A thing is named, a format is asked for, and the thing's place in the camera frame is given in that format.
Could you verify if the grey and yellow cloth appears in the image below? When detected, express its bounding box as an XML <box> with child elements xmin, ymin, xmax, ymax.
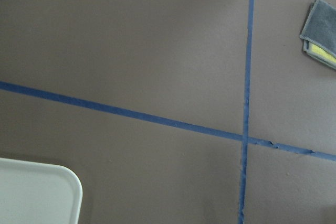
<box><xmin>300</xmin><ymin>0</ymin><xmax>335</xmax><ymax>69</ymax></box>

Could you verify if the white divided bear tray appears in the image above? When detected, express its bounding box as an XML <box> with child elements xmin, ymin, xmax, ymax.
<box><xmin>1</xmin><ymin>158</ymin><xmax>83</xmax><ymax>223</ymax></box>

